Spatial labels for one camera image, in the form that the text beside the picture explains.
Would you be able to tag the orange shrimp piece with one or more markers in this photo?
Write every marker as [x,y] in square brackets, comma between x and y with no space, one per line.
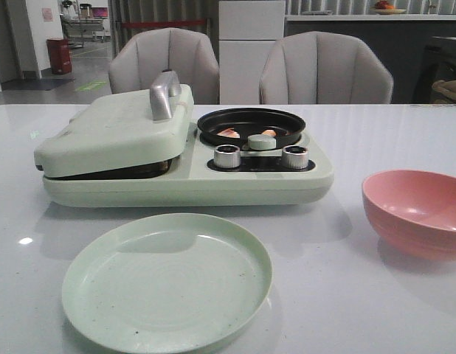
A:
[269,132]
[229,133]

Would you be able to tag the mint green hinged lid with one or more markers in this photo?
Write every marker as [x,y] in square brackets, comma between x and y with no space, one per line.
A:
[122,136]

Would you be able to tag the pink plastic bowl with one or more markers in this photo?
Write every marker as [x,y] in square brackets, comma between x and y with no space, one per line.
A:
[414,211]

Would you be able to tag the mint green breakfast maker base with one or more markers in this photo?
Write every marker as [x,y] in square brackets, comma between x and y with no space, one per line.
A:
[190,182]

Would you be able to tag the left silver control knob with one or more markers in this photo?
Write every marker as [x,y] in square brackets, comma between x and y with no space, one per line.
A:
[227,156]

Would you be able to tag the silver control knob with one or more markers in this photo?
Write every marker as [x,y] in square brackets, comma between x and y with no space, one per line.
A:
[227,156]
[294,157]

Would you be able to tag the black round frying pan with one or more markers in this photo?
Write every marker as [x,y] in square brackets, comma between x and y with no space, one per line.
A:
[250,121]

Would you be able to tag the right silver control knob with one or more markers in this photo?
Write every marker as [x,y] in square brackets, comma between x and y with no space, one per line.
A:
[294,157]

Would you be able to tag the mint green round plate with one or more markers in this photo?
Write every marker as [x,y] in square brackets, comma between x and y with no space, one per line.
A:
[171,283]

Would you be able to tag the right beige upholstered chair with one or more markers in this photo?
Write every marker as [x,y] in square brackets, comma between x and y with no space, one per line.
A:
[324,68]

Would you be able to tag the beige upholstered chair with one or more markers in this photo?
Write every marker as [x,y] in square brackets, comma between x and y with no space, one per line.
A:
[324,68]
[190,54]

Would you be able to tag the left beige upholstered chair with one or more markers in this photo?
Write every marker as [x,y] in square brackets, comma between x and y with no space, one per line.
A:
[190,54]

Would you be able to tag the white cabinet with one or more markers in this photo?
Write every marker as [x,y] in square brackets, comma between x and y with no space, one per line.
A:
[247,30]

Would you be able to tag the red barrier tape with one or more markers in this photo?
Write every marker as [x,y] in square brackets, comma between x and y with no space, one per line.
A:
[164,24]

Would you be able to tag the red bin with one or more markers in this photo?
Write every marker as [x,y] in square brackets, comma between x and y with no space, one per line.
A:
[59,55]

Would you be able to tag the grey counter with white top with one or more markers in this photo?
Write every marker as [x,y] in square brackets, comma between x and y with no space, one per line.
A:
[415,49]

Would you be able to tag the fruit plate on counter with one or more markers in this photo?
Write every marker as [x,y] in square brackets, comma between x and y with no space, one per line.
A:
[383,7]

